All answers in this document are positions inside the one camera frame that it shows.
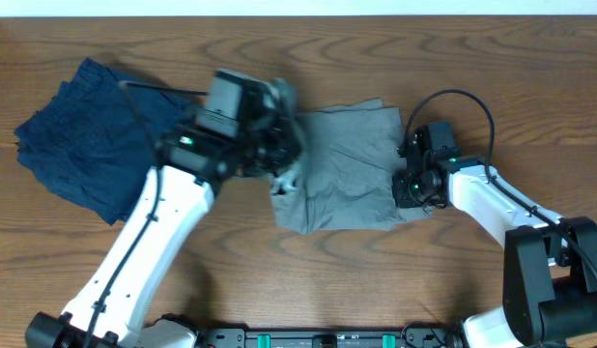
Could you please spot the folded navy blue shorts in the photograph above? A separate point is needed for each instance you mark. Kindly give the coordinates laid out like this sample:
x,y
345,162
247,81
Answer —
x,y
86,147

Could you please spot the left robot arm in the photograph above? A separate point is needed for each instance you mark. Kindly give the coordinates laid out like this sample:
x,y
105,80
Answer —
x,y
180,189

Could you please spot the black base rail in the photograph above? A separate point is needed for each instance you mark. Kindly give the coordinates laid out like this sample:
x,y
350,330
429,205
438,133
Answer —
x,y
327,338

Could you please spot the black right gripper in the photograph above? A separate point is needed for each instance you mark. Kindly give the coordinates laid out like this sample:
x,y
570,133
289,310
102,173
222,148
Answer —
x,y
401,197

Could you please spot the grey shorts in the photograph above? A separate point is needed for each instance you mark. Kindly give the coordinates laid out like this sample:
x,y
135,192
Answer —
x,y
343,177

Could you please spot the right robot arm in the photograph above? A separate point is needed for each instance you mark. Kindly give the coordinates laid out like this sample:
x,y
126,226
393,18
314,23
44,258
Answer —
x,y
549,287

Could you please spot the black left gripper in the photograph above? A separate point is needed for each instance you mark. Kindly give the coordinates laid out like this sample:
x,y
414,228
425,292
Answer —
x,y
281,134

